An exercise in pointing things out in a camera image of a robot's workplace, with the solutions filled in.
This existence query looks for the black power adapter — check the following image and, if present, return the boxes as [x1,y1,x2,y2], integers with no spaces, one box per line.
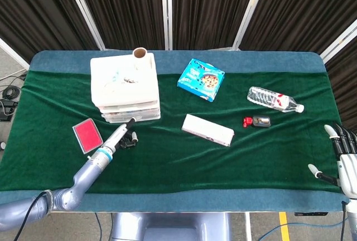
[0,98,19,121]

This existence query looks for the small black bottle red cap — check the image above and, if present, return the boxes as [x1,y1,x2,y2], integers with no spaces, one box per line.
[242,115,272,128]

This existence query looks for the paper roll with cardboard core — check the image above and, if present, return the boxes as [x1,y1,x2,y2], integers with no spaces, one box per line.
[132,47,149,70]

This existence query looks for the green velvet cloth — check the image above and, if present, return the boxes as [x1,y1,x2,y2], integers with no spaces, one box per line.
[0,69,348,194]

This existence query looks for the white plastic drawer unit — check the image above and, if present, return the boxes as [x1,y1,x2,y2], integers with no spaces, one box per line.
[90,52,162,124]

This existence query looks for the long white carton box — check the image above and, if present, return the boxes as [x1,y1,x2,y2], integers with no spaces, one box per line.
[181,113,235,147]

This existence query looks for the yellow floor tape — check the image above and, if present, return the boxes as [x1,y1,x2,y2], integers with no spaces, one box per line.
[278,211,291,241]

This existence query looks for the clear plastic drawer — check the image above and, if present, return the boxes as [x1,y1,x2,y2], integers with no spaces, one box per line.
[99,107,161,115]
[102,112,162,124]
[97,102,160,110]

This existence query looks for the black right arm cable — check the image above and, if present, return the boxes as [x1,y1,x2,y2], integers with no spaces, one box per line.
[341,200,350,241]

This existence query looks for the blue cookie box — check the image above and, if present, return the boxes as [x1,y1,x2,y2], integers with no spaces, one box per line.
[176,58,226,103]

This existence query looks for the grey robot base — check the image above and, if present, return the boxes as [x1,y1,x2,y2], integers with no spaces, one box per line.
[110,212,232,241]

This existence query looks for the red pad with grey border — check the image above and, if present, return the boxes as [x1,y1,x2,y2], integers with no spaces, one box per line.
[71,118,104,155]

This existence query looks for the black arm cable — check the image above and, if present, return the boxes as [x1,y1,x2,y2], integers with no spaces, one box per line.
[341,200,350,241]
[12,190,49,241]

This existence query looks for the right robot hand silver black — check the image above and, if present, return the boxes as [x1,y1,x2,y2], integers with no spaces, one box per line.
[307,123,357,197]

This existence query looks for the blue floor cable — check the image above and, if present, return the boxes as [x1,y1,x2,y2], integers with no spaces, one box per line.
[258,221,346,241]
[94,212,103,241]

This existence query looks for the dark curtain screen panel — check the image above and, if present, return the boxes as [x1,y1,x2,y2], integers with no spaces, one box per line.
[171,0,259,51]
[0,0,98,63]
[239,0,357,55]
[73,0,165,51]

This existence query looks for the coiled black cable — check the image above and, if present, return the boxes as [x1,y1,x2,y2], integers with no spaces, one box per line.
[2,85,22,100]

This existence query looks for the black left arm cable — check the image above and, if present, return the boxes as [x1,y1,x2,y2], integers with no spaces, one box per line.
[12,190,49,241]

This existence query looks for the clear plastic water bottle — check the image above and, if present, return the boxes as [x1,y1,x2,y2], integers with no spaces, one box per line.
[247,86,305,113]

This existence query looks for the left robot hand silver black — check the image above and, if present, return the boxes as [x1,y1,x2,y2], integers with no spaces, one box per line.
[100,117,139,152]

